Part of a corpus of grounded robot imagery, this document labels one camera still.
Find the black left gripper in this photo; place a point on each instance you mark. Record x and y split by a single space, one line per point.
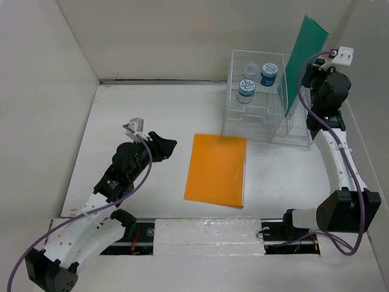
161 148

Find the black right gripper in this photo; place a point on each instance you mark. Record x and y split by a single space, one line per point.
313 70

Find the green clip file folder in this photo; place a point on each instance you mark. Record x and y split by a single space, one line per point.
310 40

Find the blue pin jar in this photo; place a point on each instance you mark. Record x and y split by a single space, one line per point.
268 74
246 91

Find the clear paper clip jar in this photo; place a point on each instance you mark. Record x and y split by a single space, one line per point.
250 70

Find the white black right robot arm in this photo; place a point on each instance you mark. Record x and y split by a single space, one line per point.
351 205

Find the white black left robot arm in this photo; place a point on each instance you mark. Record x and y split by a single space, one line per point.
100 221

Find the orange file folder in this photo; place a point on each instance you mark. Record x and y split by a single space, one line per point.
216 171

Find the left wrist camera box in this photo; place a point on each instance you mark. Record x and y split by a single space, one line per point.
134 128

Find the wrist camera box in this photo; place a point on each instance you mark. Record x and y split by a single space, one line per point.
342 58
134 128

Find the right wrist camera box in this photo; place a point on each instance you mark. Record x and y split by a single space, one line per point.
342 58

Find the white wire desk organizer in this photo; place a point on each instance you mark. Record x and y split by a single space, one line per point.
263 119

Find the metal rail at back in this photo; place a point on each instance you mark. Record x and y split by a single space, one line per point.
120 82

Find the front mounting rail with wires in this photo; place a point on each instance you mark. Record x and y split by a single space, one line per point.
211 237

